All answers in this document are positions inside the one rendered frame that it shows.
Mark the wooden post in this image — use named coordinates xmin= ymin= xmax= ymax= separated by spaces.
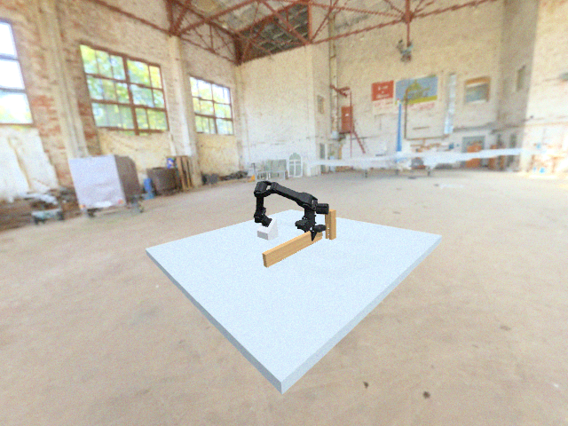
xmin=325 ymin=209 xmax=336 ymax=240

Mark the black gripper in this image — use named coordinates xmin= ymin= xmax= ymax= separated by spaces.
xmin=303 ymin=214 xmax=327 ymax=241

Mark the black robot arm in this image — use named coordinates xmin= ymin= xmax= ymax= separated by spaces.
xmin=254 ymin=180 xmax=329 ymax=230

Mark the light wooden board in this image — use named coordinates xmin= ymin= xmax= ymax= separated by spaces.
xmin=262 ymin=231 xmax=323 ymax=268

